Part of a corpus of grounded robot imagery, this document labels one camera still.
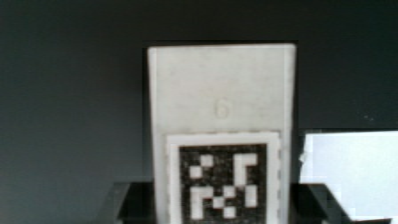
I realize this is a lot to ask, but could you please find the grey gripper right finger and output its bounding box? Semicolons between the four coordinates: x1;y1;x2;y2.
292;184;354;224

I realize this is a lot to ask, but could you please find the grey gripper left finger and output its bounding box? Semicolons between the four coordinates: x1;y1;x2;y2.
95;182;157;224

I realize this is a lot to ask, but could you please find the white table leg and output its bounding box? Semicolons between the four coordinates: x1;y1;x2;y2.
148;44;297;224

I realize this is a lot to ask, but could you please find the white marker sheet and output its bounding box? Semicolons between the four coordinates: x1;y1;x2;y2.
301;131;398;224

